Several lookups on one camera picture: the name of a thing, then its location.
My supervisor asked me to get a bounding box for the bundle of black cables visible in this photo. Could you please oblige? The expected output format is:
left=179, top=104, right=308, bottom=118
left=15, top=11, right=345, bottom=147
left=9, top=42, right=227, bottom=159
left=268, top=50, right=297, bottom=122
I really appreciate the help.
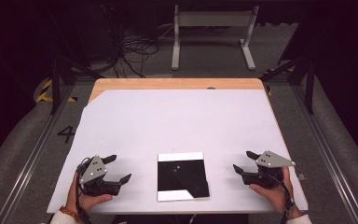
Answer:
left=105, top=24, right=175, bottom=78

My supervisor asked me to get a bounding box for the dark curtain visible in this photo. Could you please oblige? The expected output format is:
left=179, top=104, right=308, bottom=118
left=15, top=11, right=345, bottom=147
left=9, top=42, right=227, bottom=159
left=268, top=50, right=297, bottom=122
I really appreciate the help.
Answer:
left=0, top=0, right=55, bottom=180
left=279, top=0, right=358, bottom=175

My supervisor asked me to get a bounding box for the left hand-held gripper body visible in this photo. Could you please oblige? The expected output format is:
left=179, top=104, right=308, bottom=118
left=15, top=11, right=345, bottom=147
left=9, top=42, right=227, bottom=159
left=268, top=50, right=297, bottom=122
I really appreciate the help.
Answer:
left=76, top=154, right=123, bottom=198

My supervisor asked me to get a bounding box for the hand-held gripper black cable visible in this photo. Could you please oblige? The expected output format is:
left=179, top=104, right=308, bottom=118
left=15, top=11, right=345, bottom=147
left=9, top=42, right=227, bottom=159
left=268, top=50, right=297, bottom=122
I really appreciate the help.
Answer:
left=75, top=158, right=92, bottom=224
left=268, top=172, right=295, bottom=224

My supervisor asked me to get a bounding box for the black and white photo frame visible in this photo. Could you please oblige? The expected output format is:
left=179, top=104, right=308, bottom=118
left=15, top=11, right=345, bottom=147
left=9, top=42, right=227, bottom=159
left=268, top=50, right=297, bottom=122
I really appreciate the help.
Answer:
left=157, top=151, right=211, bottom=203

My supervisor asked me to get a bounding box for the white metal stand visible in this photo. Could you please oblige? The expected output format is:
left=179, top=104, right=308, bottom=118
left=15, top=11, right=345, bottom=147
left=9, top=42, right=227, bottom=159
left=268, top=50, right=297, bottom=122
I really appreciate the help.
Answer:
left=171, top=4, right=260, bottom=71

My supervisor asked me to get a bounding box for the brown bead bracelet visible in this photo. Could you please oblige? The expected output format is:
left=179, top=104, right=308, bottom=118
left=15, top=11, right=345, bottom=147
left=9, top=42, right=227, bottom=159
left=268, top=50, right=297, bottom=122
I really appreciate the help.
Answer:
left=59, top=204, right=82, bottom=223

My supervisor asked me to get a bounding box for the right hand-held gripper black cable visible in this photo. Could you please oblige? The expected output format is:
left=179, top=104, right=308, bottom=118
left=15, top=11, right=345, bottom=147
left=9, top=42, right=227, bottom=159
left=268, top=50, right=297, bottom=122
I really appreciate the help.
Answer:
left=268, top=172, right=295, bottom=224

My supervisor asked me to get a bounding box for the person's right hand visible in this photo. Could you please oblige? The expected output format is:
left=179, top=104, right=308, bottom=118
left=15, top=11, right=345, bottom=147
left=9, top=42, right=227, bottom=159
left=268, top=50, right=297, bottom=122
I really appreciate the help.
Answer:
left=249, top=166, right=295, bottom=216

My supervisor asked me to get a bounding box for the aluminium floor rail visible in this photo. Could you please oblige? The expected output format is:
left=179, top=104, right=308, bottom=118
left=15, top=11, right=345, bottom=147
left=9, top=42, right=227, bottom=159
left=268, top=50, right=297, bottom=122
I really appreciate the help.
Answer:
left=292, top=85, right=358, bottom=224
left=0, top=83, right=77, bottom=224

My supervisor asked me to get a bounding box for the person's left hand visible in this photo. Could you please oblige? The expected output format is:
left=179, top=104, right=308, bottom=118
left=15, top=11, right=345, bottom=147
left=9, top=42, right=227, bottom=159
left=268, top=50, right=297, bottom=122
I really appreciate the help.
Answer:
left=65, top=172, right=114, bottom=216

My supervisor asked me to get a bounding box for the left hand-held gripper black cable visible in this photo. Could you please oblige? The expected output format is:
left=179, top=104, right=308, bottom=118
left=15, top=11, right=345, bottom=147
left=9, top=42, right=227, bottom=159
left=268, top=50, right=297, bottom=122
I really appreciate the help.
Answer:
left=75, top=158, right=92, bottom=224

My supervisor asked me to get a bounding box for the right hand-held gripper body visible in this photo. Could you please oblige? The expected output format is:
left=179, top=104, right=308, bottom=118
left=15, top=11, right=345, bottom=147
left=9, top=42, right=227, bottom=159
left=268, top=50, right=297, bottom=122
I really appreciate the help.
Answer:
left=241, top=150, right=296, bottom=189

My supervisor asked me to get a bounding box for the wristwatch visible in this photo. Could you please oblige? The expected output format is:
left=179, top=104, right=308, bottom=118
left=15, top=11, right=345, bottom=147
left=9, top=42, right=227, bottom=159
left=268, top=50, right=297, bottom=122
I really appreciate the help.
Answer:
left=283, top=199, right=298, bottom=218

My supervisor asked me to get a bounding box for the black metal frame stand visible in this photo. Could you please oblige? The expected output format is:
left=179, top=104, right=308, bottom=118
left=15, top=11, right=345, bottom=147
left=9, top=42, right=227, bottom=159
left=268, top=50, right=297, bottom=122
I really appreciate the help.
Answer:
left=259, top=55, right=316, bottom=115
left=48, top=8, right=106, bottom=115

